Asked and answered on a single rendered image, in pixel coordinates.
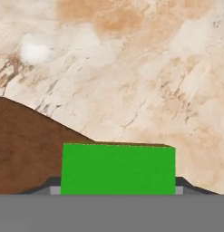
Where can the green rectangular sponge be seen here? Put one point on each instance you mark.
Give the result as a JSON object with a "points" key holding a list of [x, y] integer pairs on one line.
{"points": [[118, 169]]}

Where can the brown wooden cutting board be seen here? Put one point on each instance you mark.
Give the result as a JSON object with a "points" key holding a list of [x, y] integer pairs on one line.
{"points": [[25, 148]]}

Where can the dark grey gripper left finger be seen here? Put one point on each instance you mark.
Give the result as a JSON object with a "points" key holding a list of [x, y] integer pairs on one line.
{"points": [[53, 185]]}

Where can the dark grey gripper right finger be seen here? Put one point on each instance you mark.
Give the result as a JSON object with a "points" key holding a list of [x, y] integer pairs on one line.
{"points": [[183, 185]]}

